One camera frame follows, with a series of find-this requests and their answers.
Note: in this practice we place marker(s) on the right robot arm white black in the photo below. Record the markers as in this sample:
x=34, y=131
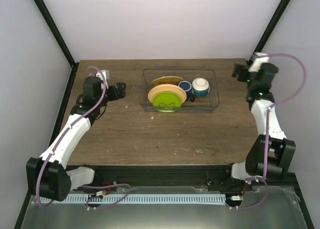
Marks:
x=272, y=153

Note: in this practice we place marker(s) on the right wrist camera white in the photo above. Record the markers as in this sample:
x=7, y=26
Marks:
x=259, y=59

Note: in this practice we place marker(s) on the plain cream orange plate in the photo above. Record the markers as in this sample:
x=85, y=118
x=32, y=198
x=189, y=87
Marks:
x=167, y=88

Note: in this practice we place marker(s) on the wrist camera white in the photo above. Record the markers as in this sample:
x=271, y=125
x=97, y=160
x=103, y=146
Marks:
x=259, y=59
x=104, y=75

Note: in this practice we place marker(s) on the black wire dish rack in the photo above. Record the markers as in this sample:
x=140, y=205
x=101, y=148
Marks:
x=201, y=104

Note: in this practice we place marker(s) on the teal and white bowl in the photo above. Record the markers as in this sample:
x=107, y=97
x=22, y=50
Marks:
x=200, y=87

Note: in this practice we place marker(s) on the small lime green plate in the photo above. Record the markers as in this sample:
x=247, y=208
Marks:
x=167, y=102

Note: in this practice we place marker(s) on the yellow woven bamboo plate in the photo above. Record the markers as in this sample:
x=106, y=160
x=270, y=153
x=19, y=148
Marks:
x=173, y=80

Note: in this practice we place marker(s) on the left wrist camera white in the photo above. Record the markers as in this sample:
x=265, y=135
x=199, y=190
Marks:
x=104, y=75

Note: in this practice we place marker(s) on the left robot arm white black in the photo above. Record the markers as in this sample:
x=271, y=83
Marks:
x=47, y=176

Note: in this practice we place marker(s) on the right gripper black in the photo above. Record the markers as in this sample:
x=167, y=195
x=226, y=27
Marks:
x=242, y=69

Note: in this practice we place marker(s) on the left black frame post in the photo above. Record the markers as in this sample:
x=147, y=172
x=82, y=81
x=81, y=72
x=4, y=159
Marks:
x=44, y=11

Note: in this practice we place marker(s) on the right black frame post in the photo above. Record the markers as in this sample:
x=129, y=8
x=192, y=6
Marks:
x=280, y=9

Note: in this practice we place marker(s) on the light blue slotted cable duct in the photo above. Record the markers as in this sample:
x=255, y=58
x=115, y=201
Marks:
x=152, y=199

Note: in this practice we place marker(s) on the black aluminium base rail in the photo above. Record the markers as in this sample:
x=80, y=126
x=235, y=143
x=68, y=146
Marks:
x=213, y=177

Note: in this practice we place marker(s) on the black frame post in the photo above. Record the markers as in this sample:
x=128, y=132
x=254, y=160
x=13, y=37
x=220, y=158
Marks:
x=44, y=11
x=280, y=9

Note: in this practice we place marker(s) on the dark blue enamel mug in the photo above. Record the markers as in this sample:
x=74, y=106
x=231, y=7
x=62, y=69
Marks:
x=187, y=87

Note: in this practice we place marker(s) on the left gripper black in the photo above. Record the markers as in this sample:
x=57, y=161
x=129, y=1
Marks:
x=121, y=91

